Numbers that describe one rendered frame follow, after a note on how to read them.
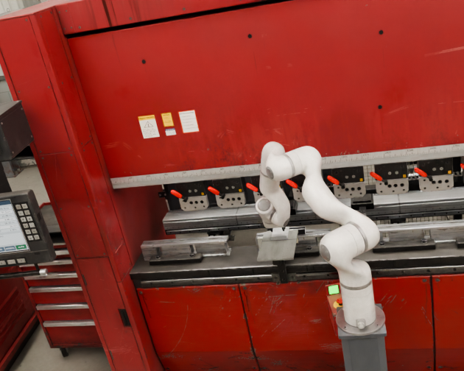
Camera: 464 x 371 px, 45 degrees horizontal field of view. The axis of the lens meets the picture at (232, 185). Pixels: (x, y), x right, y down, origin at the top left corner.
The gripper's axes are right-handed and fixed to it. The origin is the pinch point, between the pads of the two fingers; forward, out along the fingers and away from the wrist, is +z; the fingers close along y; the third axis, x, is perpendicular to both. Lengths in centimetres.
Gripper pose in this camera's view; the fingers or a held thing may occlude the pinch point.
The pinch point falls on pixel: (277, 227)
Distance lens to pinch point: 286.6
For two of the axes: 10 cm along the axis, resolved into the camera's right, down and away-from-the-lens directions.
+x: -0.2, 9.1, -4.1
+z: 2.6, 4.0, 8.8
